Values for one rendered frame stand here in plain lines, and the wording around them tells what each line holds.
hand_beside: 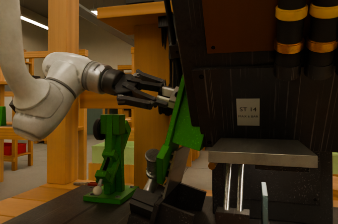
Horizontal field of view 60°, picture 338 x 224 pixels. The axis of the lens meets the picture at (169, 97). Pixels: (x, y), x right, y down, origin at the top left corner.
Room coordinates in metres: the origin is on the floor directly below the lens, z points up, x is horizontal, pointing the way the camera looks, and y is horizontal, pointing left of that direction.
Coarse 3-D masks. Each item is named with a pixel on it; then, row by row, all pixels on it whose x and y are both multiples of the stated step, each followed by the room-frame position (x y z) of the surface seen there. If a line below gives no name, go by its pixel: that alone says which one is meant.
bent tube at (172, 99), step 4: (176, 88) 0.79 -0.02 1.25; (176, 92) 0.79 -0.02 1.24; (172, 96) 0.78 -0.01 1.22; (176, 96) 0.80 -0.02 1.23; (172, 100) 0.77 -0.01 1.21; (148, 180) 0.75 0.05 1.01; (152, 180) 0.75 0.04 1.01; (148, 184) 0.74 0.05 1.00; (152, 184) 0.74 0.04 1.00; (156, 184) 0.75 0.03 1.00; (144, 188) 0.73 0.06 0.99; (148, 188) 0.73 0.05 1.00; (152, 188) 0.73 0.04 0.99; (156, 188) 0.75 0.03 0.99; (152, 192) 0.73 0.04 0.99
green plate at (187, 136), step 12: (180, 84) 0.66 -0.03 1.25; (180, 96) 0.66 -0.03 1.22; (180, 108) 0.68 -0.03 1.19; (180, 120) 0.68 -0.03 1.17; (168, 132) 0.67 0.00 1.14; (180, 132) 0.68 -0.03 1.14; (192, 132) 0.67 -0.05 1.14; (168, 144) 0.67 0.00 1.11; (180, 144) 0.68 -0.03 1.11; (192, 144) 0.67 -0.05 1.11
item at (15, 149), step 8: (32, 64) 5.72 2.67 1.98; (32, 72) 5.72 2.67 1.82; (8, 88) 5.36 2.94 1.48; (8, 144) 5.83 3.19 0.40; (16, 144) 5.31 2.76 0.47; (24, 144) 5.67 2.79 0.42; (32, 144) 5.74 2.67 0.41; (8, 152) 5.35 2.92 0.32; (16, 152) 5.31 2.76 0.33; (24, 152) 5.68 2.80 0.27; (32, 152) 5.74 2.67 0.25; (8, 160) 5.26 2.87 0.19; (16, 160) 5.31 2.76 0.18; (32, 160) 5.74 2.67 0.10; (16, 168) 5.32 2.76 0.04
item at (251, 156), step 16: (224, 144) 0.55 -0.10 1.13; (240, 144) 0.55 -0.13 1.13; (256, 144) 0.55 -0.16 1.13; (272, 144) 0.55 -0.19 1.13; (288, 144) 0.55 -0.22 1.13; (208, 160) 0.47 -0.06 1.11; (224, 160) 0.46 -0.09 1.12; (240, 160) 0.46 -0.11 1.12; (256, 160) 0.45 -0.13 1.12; (272, 160) 0.44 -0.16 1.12; (288, 160) 0.44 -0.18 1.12; (304, 160) 0.43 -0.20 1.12
